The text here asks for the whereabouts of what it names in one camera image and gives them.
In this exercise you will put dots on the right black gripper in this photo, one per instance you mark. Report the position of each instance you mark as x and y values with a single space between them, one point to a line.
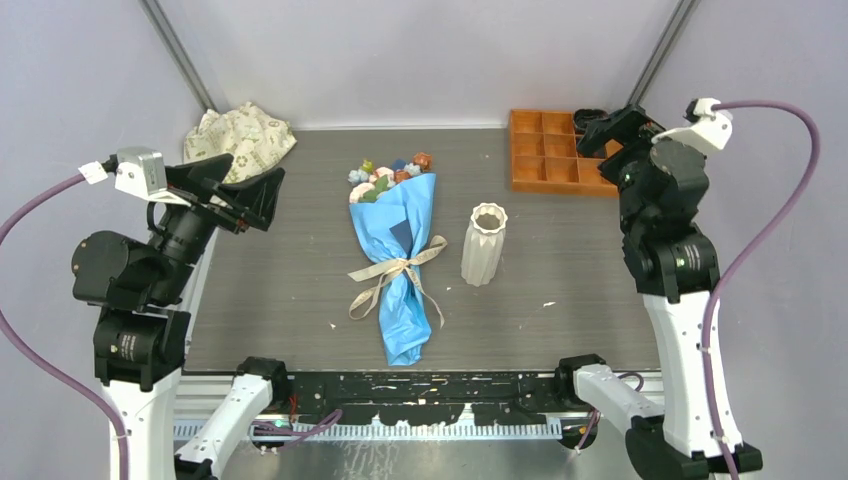
632 127

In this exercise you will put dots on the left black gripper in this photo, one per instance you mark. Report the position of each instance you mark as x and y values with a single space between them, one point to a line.
197 183

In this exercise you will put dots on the artificial flower bunch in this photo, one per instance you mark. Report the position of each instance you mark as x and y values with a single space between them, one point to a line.
370 182

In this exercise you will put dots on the blue wrapping paper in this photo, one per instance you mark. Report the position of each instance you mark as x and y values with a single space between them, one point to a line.
394 234

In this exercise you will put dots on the beige printed ribbon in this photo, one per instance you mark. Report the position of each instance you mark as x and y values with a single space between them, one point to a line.
386 271

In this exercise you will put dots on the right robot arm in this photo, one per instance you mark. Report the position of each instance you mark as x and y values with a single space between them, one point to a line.
660 177

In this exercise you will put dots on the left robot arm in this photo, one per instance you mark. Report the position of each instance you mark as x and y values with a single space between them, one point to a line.
141 338

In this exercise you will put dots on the white ribbed vase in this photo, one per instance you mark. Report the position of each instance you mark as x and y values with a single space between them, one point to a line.
483 243

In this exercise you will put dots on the dark rolled fabric top-left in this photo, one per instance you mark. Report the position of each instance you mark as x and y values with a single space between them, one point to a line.
584 117

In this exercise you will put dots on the cream patterned cloth bag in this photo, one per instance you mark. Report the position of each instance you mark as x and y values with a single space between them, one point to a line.
256 141

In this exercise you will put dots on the orange compartment tray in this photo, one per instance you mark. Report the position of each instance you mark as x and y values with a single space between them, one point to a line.
544 158

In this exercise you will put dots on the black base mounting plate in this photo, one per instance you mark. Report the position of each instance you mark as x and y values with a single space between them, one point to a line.
422 398

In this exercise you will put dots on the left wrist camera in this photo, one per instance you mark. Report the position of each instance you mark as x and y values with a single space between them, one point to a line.
140 172

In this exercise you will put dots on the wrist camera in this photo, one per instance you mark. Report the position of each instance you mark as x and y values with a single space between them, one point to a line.
140 172
709 128

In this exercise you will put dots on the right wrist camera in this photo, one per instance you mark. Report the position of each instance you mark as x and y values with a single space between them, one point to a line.
709 128

